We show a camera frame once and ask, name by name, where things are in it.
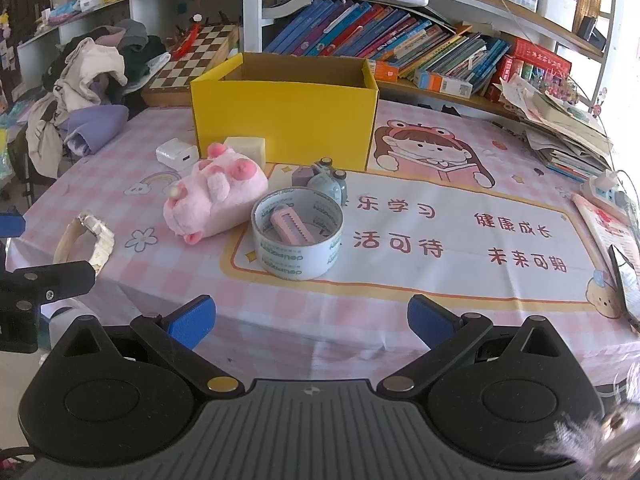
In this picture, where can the grey corked bottle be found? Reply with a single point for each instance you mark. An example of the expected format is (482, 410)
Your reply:
(322, 166)

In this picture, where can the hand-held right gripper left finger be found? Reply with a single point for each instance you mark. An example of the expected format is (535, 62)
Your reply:
(192, 320)

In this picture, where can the stack of papers and booklets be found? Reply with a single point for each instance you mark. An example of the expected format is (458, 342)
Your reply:
(560, 125)

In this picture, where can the pink checkered desktop cloth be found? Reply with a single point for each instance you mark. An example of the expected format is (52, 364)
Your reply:
(150, 280)

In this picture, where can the purple cube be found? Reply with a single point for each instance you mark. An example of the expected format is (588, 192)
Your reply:
(301, 177)

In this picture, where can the red tassel ornament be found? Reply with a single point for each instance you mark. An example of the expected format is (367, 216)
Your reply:
(186, 42)

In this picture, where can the white power strip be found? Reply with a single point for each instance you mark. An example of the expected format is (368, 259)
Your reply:
(602, 192)

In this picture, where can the pink comb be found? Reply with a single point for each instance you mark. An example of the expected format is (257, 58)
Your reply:
(290, 225)

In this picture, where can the small orange box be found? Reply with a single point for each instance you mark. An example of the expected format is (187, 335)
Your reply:
(386, 71)

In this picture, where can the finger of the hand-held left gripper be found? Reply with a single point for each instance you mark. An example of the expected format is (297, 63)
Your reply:
(65, 277)
(11, 224)

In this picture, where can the black shelf device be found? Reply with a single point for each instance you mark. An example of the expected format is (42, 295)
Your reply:
(592, 32)

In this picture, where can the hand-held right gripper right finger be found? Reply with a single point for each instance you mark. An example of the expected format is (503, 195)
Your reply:
(430, 320)

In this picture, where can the row of books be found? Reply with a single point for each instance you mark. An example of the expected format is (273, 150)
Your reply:
(380, 30)

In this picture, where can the black smartphone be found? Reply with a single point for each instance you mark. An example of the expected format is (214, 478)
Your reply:
(627, 285)

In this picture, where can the white storage bin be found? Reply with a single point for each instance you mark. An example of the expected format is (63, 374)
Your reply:
(556, 7)

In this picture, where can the clear tape roll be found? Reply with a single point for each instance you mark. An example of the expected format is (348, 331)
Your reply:
(295, 261)

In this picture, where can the pink plush toy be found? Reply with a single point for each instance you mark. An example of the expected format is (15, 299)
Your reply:
(215, 200)

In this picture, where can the white wooden bookshelf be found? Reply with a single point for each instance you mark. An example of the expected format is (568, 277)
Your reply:
(251, 10)

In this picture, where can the blue round corked bottle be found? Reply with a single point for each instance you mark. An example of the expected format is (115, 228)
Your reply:
(327, 190)

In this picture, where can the pile of clothes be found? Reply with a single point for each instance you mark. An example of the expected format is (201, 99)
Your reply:
(95, 67)

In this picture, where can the white orange carton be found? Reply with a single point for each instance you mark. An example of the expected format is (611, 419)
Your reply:
(442, 83)

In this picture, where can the pink printed booklet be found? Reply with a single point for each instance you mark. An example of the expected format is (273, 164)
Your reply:
(607, 230)

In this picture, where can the fuzzy lilac fabric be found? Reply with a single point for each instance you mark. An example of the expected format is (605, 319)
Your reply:
(575, 440)

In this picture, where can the wooden chessboard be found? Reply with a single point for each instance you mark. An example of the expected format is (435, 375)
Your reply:
(190, 60)

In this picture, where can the white square charger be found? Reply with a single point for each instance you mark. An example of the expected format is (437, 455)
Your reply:
(172, 152)

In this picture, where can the cream rectangular block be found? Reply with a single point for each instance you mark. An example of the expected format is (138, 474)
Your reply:
(247, 149)

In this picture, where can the yellow cardboard box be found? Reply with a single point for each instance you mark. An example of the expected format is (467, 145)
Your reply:
(280, 120)

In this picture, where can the red gift box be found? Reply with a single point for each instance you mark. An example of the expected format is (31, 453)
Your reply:
(542, 57)

